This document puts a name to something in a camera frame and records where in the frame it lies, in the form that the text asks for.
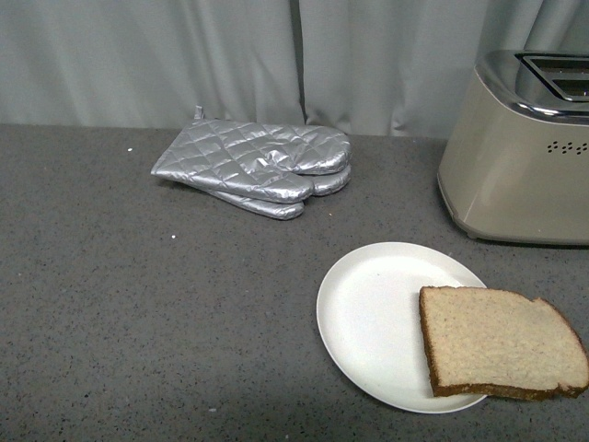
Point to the white round plate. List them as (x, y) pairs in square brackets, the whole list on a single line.
[(369, 321)]

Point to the brown bread slice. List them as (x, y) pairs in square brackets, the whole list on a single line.
[(499, 343)]

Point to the beige metal toaster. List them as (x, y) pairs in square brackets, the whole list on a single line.
[(515, 167)]

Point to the silver quilted oven mitt bottom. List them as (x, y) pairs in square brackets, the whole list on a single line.
[(276, 209)]

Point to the silver quilted oven mitt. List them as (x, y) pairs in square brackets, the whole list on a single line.
[(272, 163), (276, 209)]

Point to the silver quilted oven mitt top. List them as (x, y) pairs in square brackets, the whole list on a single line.
[(272, 163)]

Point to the grey curtain backdrop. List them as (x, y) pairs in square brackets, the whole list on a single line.
[(365, 67)]

